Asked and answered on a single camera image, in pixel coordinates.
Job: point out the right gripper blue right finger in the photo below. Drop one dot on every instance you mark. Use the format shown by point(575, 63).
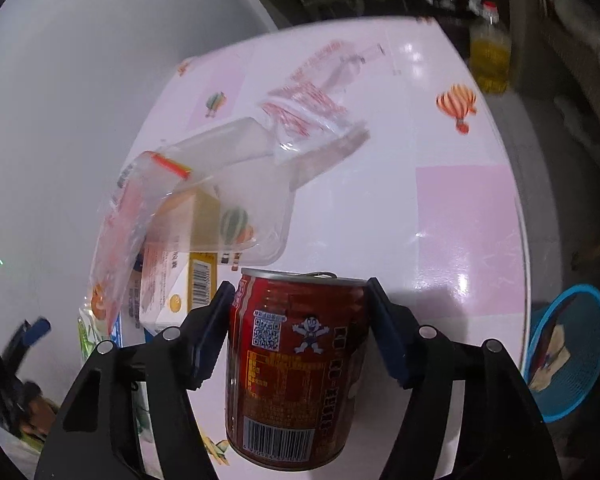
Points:
point(392, 327)

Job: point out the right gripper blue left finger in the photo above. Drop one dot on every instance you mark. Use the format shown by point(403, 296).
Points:
point(208, 327)

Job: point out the red drink can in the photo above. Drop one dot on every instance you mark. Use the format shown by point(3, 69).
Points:
point(296, 348)

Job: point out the white orange medicine box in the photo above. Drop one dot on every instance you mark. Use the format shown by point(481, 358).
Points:
point(179, 259)

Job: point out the clear plastic container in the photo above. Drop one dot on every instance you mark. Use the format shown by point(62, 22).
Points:
point(238, 196)

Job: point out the brown paper bag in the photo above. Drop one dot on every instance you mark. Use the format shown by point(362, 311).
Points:
point(550, 357)

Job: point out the blue plastic trash basket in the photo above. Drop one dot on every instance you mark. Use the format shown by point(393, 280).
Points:
point(578, 310)

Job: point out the clear plastic bag red print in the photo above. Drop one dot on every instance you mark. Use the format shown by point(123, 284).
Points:
point(307, 112)

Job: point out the green plastic drink bottle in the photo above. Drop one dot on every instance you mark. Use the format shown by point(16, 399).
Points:
point(91, 332)

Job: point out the yellow cooking oil bottle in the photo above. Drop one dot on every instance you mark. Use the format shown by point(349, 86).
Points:
point(490, 50)

